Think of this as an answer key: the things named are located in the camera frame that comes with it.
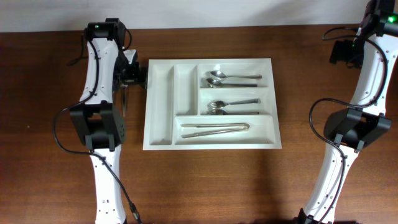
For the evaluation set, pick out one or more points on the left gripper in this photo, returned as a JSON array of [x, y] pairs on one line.
[[135, 76]]

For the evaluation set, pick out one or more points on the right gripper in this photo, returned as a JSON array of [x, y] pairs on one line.
[[341, 51]]

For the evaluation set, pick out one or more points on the small steel spoon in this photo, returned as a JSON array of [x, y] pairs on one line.
[[124, 100]]

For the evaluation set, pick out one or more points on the steel tablespoon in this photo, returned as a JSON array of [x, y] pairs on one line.
[[221, 76], [218, 84]]

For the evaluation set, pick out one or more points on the steel fork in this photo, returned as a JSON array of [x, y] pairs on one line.
[[221, 104], [223, 112]]

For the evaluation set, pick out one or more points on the steel kitchen tongs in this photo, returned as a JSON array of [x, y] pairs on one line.
[[225, 128]]

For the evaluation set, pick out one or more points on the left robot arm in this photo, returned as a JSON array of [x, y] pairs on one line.
[[99, 124]]

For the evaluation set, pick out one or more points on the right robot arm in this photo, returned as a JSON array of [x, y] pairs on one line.
[[372, 48]]

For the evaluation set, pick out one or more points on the white plastic cutlery tray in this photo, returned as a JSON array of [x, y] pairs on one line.
[[177, 94]]

